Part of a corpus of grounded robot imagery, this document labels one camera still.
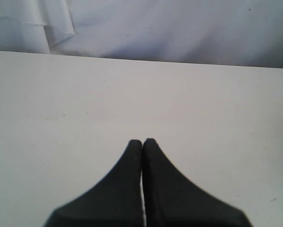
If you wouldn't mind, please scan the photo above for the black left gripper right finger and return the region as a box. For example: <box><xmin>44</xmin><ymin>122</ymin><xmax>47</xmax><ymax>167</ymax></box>
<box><xmin>142</xmin><ymin>139</ymin><xmax>252</xmax><ymax>227</ymax></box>

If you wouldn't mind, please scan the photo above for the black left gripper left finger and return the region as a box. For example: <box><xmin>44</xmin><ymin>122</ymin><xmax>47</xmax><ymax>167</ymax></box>
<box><xmin>46</xmin><ymin>140</ymin><xmax>142</xmax><ymax>227</ymax></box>

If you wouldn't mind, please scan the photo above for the white fabric backdrop curtain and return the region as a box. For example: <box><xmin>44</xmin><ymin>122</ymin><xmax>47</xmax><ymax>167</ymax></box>
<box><xmin>0</xmin><ymin>0</ymin><xmax>283</xmax><ymax>68</ymax></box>

